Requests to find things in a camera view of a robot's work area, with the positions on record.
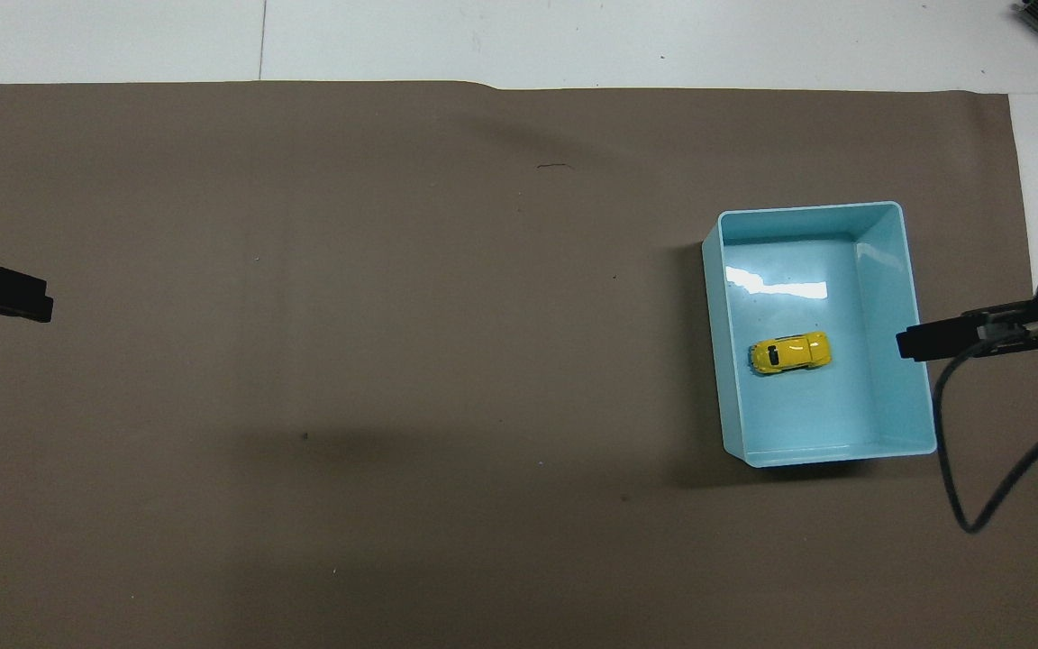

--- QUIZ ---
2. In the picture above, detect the yellow toy beetle car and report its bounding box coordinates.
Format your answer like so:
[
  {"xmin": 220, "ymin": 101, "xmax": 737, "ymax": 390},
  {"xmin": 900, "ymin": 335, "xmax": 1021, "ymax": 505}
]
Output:
[{"xmin": 748, "ymin": 331, "xmax": 833, "ymax": 378}]

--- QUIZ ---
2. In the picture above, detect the light blue plastic bin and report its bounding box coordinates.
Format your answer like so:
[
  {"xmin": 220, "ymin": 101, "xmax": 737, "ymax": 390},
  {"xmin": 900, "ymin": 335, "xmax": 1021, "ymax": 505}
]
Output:
[{"xmin": 701, "ymin": 201, "xmax": 939, "ymax": 469}]

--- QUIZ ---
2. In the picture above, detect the black cable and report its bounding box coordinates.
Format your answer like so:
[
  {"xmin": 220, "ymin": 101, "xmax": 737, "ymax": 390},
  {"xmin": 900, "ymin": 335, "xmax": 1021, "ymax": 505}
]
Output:
[{"xmin": 932, "ymin": 311, "xmax": 1038, "ymax": 535}]

